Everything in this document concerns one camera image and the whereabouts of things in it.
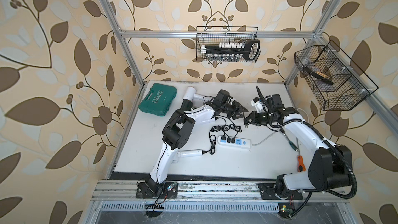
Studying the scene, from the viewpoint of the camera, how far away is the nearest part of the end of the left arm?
836 millimetres

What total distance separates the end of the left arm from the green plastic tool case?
42 cm

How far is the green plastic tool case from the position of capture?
104 centimetres
